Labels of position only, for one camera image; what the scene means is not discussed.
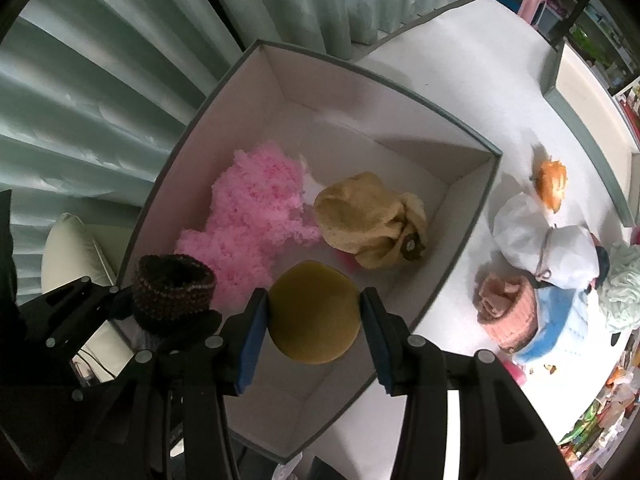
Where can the round yellow sponge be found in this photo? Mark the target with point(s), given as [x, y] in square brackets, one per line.
[314, 315]

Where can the pink knit hat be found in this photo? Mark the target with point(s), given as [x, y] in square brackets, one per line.
[507, 310]

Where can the grey box lid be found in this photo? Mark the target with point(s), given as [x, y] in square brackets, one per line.
[600, 127]

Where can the dark striped knit hat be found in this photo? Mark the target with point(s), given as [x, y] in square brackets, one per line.
[170, 290]

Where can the pink fluffy bath sponge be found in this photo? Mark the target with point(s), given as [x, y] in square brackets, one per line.
[257, 207]

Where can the light blue cloth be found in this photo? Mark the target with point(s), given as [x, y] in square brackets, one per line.
[570, 322]

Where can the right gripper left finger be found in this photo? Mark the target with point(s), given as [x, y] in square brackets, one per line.
[226, 359]

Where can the orange fabric flower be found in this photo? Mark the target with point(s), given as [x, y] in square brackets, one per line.
[550, 181]

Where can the tan cloth pouch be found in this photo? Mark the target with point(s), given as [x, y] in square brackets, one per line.
[376, 225]

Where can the mint green bath pouf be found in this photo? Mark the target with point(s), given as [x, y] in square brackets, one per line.
[619, 295]

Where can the white cloth cap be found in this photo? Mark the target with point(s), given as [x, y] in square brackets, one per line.
[564, 257]

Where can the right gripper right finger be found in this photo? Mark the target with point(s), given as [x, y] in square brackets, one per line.
[405, 363]

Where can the teal curtain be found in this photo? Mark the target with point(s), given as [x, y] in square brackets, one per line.
[95, 93]

